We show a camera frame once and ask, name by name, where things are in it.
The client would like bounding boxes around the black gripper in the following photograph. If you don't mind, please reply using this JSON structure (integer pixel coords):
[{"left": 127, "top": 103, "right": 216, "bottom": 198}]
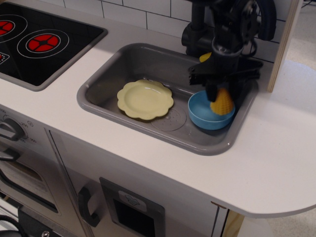
[{"left": 188, "top": 39, "right": 263, "bottom": 105}]

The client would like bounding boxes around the yellow toy corn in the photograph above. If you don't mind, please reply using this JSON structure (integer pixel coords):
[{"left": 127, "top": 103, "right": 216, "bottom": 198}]
[{"left": 210, "top": 88, "right": 235, "bottom": 116}]

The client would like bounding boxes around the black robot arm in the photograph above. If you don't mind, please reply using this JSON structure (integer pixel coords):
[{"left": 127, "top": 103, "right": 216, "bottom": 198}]
[{"left": 181, "top": 0, "right": 275, "bottom": 102}]

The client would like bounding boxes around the blue plastic bowl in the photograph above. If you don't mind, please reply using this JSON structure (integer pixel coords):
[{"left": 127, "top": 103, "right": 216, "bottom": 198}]
[{"left": 188, "top": 90, "right": 236, "bottom": 130}]

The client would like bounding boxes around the grey toy sink basin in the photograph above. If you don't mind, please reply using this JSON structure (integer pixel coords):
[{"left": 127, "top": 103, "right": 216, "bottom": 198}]
[{"left": 77, "top": 43, "right": 258, "bottom": 156}]

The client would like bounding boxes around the yellow toy banana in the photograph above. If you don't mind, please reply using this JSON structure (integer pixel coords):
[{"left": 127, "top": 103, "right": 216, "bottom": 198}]
[{"left": 199, "top": 52, "right": 212, "bottom": 63}]

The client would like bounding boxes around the dark grey toy faucet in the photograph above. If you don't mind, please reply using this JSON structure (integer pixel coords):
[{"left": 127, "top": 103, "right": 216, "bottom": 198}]
[{"left": 181, "top": 0, "right": 277, "bottom": 57}]

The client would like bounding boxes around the pale yellow scalloped plate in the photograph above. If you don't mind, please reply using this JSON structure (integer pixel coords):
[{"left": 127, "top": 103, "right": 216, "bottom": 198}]
[{"left": 117, "top": 79, "right": 174, "bottom": 120}]

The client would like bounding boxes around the wooden side panel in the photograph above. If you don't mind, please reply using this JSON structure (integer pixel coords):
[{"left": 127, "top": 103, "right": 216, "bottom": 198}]
[{"left": 267, "top": 0, "right": 303, "bottom": 93}]

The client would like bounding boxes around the grey dispenser panel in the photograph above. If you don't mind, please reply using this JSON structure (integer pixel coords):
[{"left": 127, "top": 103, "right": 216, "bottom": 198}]
[{"left": 99, "top": 177, "right": 166, "bottom": 237}]

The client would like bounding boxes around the black toy stovetop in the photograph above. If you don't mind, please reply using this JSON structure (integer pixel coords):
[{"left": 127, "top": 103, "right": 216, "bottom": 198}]
[{"left": 0, "top": 1, "right": 108, "bottom": 91}]

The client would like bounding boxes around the grey oven knob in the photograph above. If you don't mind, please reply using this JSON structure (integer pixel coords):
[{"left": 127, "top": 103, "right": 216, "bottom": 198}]
[{"left": 0, "top": 118, "right": 25, "bottom": 141}]

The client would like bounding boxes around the black cabinet door handle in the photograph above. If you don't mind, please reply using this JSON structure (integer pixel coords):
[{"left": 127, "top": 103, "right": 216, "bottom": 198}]
[{"left": 78, "top": 187, "right": 100, "bottom": 227}]

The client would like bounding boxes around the grey oven door handle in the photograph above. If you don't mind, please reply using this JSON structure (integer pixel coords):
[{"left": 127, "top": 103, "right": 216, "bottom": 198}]
[{"left": 0, "top": 146, "right": 21, "bottom": 161}]

